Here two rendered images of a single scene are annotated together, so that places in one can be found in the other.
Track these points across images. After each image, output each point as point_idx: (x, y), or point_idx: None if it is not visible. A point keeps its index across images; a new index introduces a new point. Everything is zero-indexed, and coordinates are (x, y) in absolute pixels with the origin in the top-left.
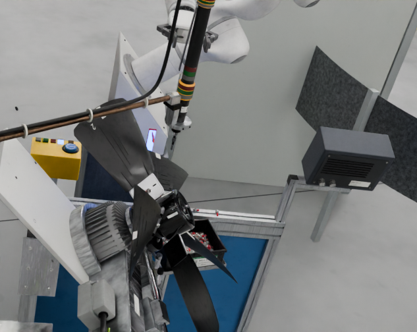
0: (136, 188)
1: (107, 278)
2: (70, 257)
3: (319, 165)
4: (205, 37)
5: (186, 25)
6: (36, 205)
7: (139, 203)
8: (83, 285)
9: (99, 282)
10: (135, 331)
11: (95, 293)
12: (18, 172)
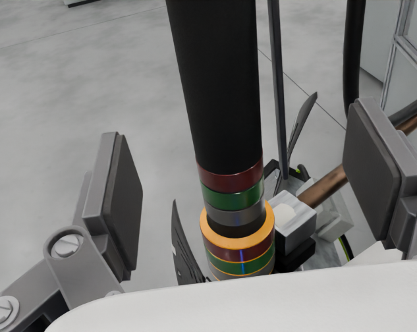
0: (313, 96)
1: (321, 257)
2: (385, 257)
3: None
4: (112, 184)
5: (311, 296)
6: None
7: (301, 115)
8: (347, 219)
9: (326, 205)
10: (269, 179)
11: None
12: None
